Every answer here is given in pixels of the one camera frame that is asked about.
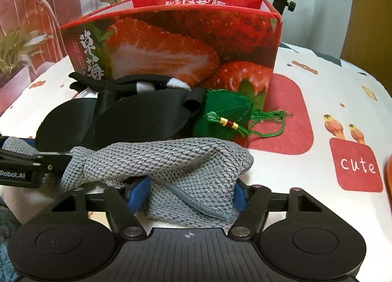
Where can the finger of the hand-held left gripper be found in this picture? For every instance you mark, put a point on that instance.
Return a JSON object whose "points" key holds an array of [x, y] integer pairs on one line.
{"points": [[30, 143], [52, 161]]}

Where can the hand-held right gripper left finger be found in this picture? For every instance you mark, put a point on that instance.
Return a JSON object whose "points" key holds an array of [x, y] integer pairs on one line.
{"points": [[139, 193]]}

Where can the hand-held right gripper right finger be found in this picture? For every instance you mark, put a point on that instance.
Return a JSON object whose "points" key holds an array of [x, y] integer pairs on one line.
{"points": [[240, 196]]}

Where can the grey knit cloth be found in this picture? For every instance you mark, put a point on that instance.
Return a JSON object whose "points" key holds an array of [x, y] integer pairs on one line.
{"points": [[171, 162]]}

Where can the black eye mask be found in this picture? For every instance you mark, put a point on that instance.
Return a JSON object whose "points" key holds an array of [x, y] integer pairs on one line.
{"points": [[137, 116]]}

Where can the red strawberry cardboard box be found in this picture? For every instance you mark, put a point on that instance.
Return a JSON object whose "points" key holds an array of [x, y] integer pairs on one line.
{"points": [[183, 43]]}

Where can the teal fluffy cloth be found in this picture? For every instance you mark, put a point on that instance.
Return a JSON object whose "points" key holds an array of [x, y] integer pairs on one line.
{"points": [[6, 239]]}

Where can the green sachet with tassel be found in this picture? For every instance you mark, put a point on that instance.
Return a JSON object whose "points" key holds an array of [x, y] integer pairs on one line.
{"points": [[220, 107]]}

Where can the printed tablecloth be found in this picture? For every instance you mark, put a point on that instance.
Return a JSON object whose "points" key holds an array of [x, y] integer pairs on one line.
{"points": [[321, 86]]}

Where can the orange plastic item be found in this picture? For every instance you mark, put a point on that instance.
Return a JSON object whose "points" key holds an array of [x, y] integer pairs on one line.
{"points": [[389, 178]]}

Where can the wooden door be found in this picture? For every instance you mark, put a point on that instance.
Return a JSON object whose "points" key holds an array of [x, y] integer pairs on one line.
{"points": [[367, 25]]}

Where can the pink plant printed wall cloth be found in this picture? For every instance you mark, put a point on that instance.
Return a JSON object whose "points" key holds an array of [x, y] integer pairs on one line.
{"points": [[30, 40]]}

